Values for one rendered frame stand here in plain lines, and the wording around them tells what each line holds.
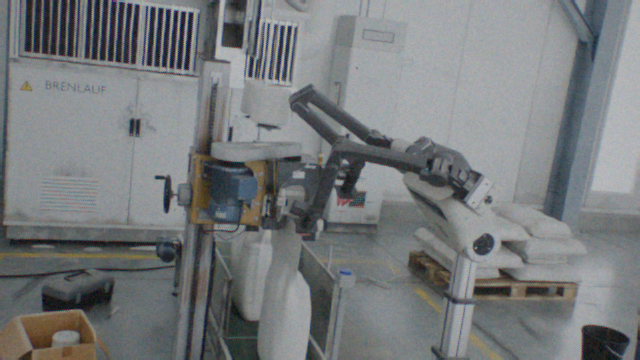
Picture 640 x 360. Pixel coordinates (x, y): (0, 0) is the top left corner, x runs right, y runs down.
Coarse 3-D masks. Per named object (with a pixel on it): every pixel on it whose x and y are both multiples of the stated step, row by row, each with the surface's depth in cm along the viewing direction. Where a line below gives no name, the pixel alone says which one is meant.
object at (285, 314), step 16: (288, 224) 330; (272, 240) 357; (288, 240) 328; (272, 256) 346; (288, 256) 327; (272, 272) 332; (288, 272) 321; (272, 288) 324; (288, 288) 312; (304, 288) 314; (272, 304) 320; (288, 304) 310; (304, 304) 312; (272, 320) 318; (288, 320) 311; (304, 320) 314; (272, 336) 317; (288, 336) 312; (304, 336) 316; (272, 352) 316; (288, 352) 314; (304, 352) 319
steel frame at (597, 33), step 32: (608, 0) 781; (608, 32) 791; (576, 64) 828; (608, 64) 800; (576, 96) 835; (576, 128) 831; (576, 160) 817; (0, 192) 668; (576, 192) 827; (576, 224) 838
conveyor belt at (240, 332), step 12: (228, 252) 492; (228, 264) 467; (228, 324) 374; (240, 324) 376; (252, 324) 378; (228, 336) 360; (240, 336) 362; (252, 336) 363; (228, 348) 347; (240, 348) 348; (252, 348) 350
